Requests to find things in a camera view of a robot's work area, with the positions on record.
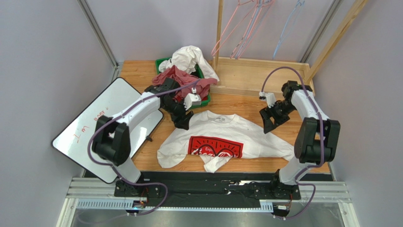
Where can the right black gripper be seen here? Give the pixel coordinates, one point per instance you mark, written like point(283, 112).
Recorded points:
point(272, 115)

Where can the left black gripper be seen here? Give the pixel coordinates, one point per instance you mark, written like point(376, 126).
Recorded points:
point(182, 121)

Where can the white t-shirt red print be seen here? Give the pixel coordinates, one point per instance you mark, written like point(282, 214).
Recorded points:
point(218, 138)

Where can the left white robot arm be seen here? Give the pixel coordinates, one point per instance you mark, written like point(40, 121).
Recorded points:
point(110, 145)

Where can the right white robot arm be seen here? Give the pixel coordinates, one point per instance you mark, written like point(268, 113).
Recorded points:
point(317, 138)

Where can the dusty pink t-shirt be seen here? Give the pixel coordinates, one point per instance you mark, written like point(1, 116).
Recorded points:
point(183, 78)

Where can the white t-shirt blue print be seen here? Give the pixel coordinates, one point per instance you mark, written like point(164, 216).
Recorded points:
point(186, 59)

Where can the green plastic bin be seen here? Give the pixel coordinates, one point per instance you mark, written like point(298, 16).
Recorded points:
point(198, 72)

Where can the wooden rack base tray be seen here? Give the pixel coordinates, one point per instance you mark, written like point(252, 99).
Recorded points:
point(246, 76)

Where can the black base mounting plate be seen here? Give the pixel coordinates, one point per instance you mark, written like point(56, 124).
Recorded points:
point(206, 190)

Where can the right aluminium corner profile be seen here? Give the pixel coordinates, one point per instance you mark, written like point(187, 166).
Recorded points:
point(320, 30)

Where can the aluminium corner profile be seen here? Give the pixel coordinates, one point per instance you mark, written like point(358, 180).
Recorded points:
point(98, 32)
point(320, 30)

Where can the left aluminium corner profile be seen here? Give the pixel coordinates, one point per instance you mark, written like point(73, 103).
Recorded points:
point(98, 32)

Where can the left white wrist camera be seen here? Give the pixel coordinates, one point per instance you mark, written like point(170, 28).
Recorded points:
point(192, 99)

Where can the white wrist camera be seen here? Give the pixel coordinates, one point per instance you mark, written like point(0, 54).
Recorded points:
point(192, 99)
point(268, 97)

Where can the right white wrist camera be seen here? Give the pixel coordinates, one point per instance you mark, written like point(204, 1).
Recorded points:
point(268, 97)

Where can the right blue wire hanger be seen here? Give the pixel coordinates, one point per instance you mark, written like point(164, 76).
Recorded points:
point(289, 25)

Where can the white whiteboard black frame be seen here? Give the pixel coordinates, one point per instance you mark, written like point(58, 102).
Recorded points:
point(73, 140)

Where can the wooden rack left post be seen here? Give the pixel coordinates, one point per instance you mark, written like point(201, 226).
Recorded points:
point(215, 51)

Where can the wooden rack post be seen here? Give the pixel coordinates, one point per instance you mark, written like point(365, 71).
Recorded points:
point(215, 51)
point(341, 22)

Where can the aluminium frame rail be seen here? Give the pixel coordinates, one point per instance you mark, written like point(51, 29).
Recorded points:
point(324, 202)

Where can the wooden rack right post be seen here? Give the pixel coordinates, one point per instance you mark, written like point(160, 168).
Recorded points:
point(341, 22)

